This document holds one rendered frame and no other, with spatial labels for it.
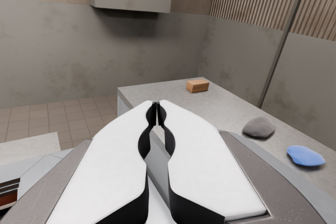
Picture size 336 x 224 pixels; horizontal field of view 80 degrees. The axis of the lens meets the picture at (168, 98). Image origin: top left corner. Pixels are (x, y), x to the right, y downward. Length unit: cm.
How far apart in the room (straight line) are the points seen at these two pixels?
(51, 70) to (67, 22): 66
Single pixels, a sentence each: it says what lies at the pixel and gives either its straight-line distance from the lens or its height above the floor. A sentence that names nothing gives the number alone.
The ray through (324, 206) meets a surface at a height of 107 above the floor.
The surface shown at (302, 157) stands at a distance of 86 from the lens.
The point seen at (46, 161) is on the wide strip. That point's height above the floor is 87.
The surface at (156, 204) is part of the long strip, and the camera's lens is 80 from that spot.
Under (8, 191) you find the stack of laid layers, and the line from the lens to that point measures 98.
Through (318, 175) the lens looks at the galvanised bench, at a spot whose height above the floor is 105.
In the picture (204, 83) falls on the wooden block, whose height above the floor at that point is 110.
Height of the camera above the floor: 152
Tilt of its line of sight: 27 degrees down
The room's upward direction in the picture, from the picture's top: 7 degrees clockwise
